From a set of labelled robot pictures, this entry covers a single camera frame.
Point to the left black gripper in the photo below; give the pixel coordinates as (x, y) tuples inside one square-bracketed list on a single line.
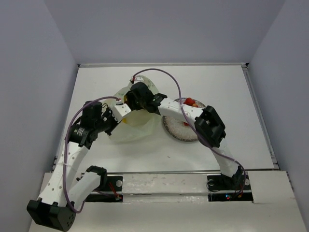
[(108, 112)]

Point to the yellow fake banana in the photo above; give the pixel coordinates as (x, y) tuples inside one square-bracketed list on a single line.
[(125, 119)]

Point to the aluminium rail back edge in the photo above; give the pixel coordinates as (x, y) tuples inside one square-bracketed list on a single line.
[(102, 65)]

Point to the red orange fake fruit bunch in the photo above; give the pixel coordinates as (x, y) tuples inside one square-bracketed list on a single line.
[(190, 102)]

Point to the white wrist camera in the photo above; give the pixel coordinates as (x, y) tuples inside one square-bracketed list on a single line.
[(135, 80), (120, 111)]

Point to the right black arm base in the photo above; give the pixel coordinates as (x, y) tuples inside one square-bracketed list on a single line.
[(218, 191)]

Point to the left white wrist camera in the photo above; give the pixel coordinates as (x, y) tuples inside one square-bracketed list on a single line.
[(120, 111)]

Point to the aluminium rail edge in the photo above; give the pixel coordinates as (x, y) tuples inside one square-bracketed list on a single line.
[(102, 65), (259, 114)]

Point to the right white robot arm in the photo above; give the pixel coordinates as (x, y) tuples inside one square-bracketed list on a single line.
[(205, 123)]

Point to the speckled ceramic plate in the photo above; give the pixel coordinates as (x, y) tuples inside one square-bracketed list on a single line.
[(174, 121)]

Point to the translucent yellowish plastic bag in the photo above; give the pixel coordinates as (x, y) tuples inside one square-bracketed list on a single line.
[(139, 123)]

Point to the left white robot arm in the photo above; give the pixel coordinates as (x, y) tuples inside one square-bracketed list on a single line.
[(60, 201)]

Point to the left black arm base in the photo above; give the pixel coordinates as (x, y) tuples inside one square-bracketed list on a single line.
[(111, 192)]

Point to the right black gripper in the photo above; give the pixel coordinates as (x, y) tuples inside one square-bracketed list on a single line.
[(131, 98)]

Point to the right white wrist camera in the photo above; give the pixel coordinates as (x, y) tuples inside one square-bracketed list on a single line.
[(135, 80)]

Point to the aluminium rail right edge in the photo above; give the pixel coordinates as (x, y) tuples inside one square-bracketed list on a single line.
[(259, 114)]

